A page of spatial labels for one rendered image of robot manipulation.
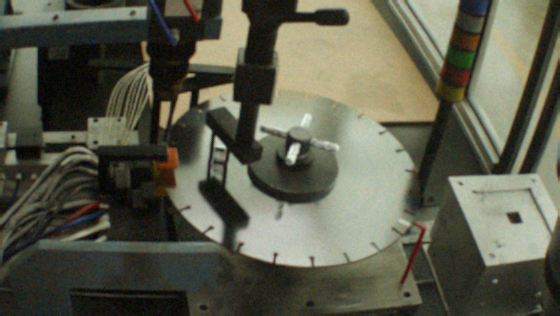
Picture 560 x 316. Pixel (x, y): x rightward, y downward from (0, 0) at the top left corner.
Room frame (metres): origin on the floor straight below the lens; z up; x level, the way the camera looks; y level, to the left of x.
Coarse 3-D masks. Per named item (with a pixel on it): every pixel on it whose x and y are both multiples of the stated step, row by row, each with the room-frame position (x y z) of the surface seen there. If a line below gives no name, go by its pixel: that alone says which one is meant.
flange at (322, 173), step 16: (272, 144) 0.79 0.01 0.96; (272, 160) 0.76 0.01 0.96; (304, 160) 0.75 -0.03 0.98; (320, 160) 0.78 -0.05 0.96; (336, 160) 0.78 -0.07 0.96; (256, 176) 0.73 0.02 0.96; (272, 176) 0.73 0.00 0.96; (288, 176) 0.73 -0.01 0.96; (304, 176) 0.74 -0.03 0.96; (320, 176) 0.75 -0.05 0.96; (336, 176) 0.75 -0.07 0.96; (272, 192) 0.71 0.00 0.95; (288, 192) 0.71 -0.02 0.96; (304, 192) 0.71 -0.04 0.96; (320, 192) 0.72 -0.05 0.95
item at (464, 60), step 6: (450, 42) 0.98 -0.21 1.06; (450, 48) 0.97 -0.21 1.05; (456, 48) 0.96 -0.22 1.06; (450, 54) 0.97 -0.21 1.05; (456, 54) 0.96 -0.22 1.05; (462, 54) 0.96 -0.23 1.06; (468, 54) 0.96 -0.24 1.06; (450, 60) 0.97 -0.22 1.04; (456, 60) 0.96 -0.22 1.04; (462, 60) 0.96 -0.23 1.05; (468, 60) 0.96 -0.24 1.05; (456, 66) 0.96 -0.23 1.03; (462, 66) 0.96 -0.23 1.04; (468, 66) 0.97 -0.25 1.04
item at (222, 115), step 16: (208, 112) 0.76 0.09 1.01; (224, 112) 0.76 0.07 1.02; (240, 112) 0.71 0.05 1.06; (256, 112) 0.71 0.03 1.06; (224, 128) 0.73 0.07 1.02; (240, 128) 0.71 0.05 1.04; (256, 128) 0.72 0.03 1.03; (224, 144) 0.72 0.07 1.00; (240, 144) 0.71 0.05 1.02; (256, 144) 0.71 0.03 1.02; (240, 160) 0.70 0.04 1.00; (256, 160) 0.71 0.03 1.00
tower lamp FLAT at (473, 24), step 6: (456, 12) 0.98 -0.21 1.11; (462, 12) 0.97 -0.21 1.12; (456, 18) 0.98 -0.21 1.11; (462, 18) 0.97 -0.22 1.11; (468, 18) 0.96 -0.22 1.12; (474, 18) 0.96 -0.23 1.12; (480, 18) 0.96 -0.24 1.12; (456, 24) 0.97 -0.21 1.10; (462, 24) 0.96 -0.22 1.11; (468, 24) 0.96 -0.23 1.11; (474, 24) 0.96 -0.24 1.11; (480, 24) 0.97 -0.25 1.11; (468, 30) 0.96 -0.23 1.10; (474, 30) 0.96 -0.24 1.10; (480, 30) 0.97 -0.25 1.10
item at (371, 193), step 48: (288, 96) 0.91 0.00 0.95; (192, 144) 0.77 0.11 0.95; (336, 144) 0.83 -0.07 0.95; (384, 144) 0.85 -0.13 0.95; (192, 192) 0.69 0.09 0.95; (240, 192) 0.70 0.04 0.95; (336, 192) 0.74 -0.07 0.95; (384, 192) 0.75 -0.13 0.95; (240, 240) 0.62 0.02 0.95; (288, 240) 0.64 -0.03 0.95; (336, 240) 0.65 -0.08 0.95; (384, 240) 0.67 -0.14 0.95
